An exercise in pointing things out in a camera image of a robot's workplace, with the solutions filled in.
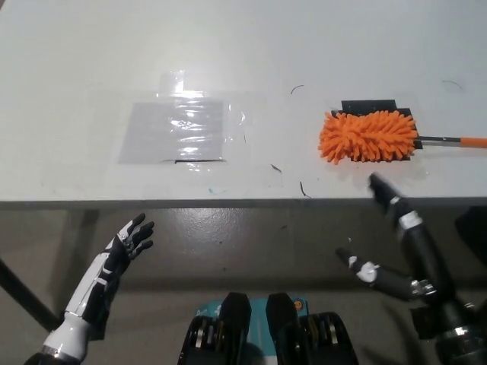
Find clear plastic sheet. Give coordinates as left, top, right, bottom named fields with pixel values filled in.
left=116, top=100, right=226, bottom=166

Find black diagonal table leg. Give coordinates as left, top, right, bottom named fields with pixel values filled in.
left=0, top=257, right=59, bottom=336

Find orange microfibre telescopic duster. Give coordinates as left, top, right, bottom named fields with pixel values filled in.
left=317, top=109, right=487, bottom=167

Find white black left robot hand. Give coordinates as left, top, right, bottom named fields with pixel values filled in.
left=62, top=212, right=156, bottom=341

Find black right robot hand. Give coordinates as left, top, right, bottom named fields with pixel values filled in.
left=334, top=173, right=484, bottom=338

